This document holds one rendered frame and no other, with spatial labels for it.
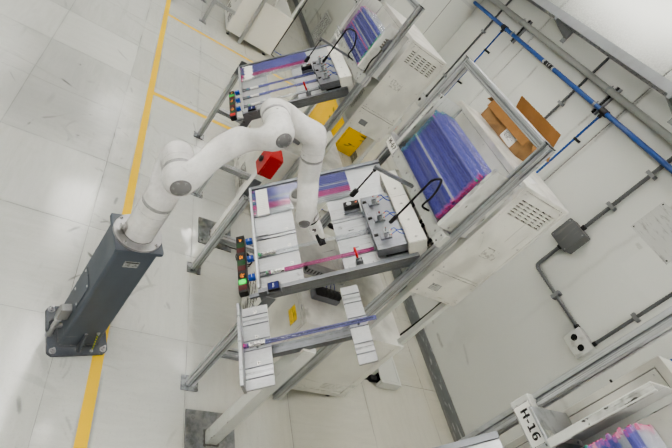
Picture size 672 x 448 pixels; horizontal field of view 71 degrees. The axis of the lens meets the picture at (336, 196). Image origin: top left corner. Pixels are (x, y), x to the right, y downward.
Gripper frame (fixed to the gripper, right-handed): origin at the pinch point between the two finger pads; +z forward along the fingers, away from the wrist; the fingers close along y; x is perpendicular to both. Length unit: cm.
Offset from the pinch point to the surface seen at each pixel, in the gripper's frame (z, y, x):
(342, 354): 66, -21, 13
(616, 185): 87, 41, -177
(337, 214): 3.5, 15.7, -10.1
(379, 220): -0.3, -0.9, -28.2
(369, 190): 6.7, 27.5, -28.9
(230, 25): 57, 449, 59
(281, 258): -1.7, -4.0, 19.4
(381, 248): -0.1, -16.5, -24.8
